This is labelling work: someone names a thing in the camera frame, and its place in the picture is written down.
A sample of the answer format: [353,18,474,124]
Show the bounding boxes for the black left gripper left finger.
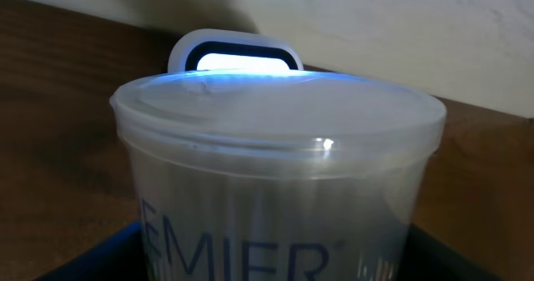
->
[36,222,147,281]

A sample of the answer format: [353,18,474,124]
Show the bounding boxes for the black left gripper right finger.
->
[398,225,501,281]

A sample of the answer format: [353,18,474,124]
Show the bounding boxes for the white barcode scanner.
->
[167,28,304,73]

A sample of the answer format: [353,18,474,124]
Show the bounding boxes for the white round tub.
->
[110,70,446,281]

